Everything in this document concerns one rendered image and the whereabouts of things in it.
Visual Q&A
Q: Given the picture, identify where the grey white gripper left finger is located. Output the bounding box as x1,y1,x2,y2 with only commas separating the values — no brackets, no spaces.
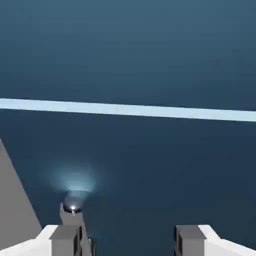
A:
0,224,83,256

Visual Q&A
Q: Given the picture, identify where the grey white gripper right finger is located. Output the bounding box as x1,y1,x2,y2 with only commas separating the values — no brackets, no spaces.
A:
174,224,256,256

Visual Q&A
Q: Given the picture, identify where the blue cabinet door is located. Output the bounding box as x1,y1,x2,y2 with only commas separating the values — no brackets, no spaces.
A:
0,108,256,256
0,0,256,112

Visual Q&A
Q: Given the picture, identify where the blue painted cabinet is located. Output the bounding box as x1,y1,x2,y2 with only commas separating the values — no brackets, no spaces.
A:
0,0,256,256

